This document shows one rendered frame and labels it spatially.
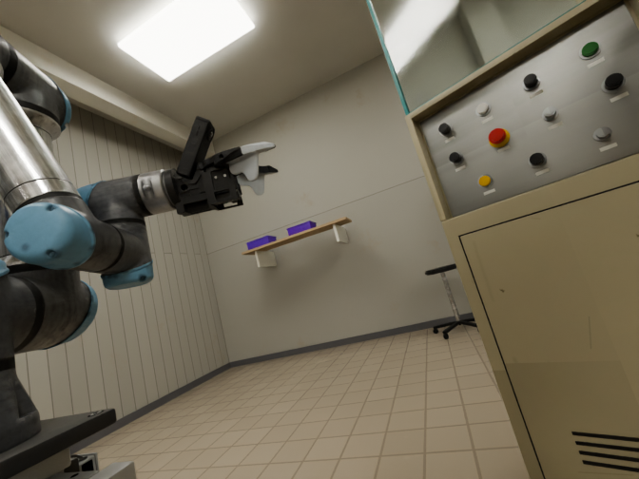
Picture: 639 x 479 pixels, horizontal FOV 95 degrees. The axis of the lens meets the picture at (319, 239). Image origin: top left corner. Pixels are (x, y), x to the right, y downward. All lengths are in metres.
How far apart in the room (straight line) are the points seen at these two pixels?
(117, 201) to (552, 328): 1.00
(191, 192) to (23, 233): 0.24
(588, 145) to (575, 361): 0.53
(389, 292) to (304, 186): 1.90
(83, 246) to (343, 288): 3.74
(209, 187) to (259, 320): 4.17
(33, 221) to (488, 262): 0.94
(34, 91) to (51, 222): 0.38
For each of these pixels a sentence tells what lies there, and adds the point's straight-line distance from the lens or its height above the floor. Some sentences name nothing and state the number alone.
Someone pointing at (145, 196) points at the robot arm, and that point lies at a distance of 0.59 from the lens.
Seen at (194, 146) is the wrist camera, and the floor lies 1.10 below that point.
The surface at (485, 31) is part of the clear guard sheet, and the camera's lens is 1.11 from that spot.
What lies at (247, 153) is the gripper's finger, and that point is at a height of 1.04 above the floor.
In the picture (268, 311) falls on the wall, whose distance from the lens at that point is 4.55.
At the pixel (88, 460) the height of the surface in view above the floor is 0.62.
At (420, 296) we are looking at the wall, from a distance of 3.91.
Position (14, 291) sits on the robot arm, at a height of 0.90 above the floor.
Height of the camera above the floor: 0.80
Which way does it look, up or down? 9 degrees up
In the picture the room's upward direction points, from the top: 15 degrees counter-clockwise
